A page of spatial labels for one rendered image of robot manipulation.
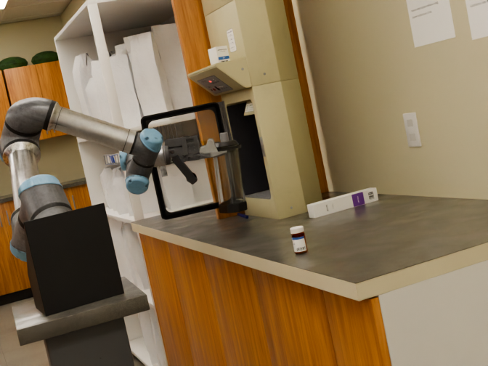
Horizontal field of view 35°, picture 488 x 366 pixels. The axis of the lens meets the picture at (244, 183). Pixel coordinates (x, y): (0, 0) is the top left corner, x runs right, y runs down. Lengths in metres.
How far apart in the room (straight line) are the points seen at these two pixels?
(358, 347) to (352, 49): 1.39
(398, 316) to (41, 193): 0.99
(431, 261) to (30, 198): 1.05
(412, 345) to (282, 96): 1.23
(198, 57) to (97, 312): 1.35
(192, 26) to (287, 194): 0.77
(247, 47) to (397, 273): 1.22
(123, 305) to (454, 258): 0.80
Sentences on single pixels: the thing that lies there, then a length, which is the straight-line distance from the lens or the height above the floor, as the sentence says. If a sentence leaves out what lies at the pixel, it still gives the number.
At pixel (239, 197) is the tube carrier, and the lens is 2.61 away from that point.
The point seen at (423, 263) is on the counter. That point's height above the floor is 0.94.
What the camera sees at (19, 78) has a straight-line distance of 7.75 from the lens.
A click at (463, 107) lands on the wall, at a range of 2.41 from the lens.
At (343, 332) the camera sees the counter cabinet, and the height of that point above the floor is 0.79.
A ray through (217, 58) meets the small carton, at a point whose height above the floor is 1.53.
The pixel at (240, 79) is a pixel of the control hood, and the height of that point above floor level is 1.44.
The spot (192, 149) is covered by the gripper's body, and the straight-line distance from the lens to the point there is 2.61.
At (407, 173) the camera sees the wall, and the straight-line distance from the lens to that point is 2.72.
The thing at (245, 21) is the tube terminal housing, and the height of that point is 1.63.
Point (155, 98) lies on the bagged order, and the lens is 3.88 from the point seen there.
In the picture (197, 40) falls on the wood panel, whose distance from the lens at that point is 3.01.
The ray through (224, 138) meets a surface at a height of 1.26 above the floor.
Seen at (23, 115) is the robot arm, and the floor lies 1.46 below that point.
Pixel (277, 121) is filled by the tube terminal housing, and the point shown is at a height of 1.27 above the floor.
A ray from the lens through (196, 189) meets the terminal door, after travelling 2.93.
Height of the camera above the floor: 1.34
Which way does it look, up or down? 5 degrees down
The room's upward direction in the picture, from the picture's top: 12 degrees counter-clockwise
